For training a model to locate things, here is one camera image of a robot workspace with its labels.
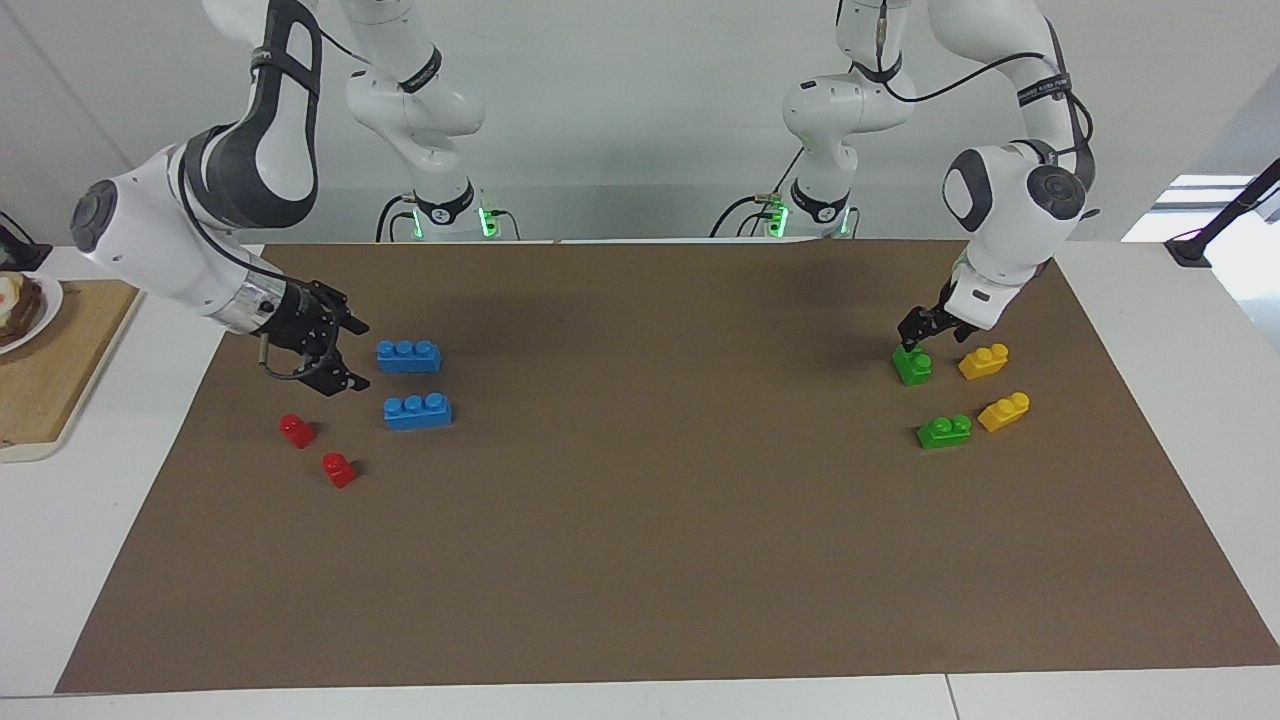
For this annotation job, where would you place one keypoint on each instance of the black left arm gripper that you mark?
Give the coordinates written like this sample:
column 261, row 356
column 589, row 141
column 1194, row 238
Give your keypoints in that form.
column 942, row 318

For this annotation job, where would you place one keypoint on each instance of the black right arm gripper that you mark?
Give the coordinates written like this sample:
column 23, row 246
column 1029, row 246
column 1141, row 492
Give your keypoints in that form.
column 295, row 320

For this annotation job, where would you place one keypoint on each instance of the brown food with egg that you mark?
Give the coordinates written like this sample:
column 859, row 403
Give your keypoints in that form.
column 18, row 310

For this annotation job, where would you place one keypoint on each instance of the wooden cutting board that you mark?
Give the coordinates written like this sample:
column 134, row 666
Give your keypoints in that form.
column 60, row 380

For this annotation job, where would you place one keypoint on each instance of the white plate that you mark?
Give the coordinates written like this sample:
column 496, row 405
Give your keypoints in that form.
column 48, row 305

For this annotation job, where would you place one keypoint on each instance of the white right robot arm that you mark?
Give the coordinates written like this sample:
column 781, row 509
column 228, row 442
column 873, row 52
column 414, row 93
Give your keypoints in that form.
column 150, row 235

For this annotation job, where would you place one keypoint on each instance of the brown table mat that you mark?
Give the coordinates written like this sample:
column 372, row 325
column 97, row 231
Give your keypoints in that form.
column 640, row 520

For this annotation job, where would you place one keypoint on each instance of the plain green toy brick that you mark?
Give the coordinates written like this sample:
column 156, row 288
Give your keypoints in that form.
column 912, row 368

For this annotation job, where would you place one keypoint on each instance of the black camera stand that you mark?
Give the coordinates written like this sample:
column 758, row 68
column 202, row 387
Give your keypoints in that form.
column 1225, row 215

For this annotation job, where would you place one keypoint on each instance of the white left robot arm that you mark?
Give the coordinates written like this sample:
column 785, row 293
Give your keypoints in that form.
column 1000, row 215

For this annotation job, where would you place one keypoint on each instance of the small red toy brick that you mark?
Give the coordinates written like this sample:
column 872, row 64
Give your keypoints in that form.
column 339, row 471
column 296, row 432

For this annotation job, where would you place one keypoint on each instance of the yellow two-stud toy brick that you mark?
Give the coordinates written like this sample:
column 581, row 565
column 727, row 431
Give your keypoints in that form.
column 984, row 363
column 1004, row 413

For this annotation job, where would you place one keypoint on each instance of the blue three-stud toy brick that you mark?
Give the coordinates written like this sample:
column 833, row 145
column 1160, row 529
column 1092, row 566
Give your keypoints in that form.
column 408, row 358
column 417, row 413

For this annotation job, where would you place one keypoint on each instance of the black device at table edge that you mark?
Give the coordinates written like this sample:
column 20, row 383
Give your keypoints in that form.
column 20, row 250

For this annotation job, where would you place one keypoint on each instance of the green brick with stickered studs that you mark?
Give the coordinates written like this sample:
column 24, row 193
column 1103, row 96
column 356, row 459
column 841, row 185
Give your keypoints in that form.
column 944, row 433

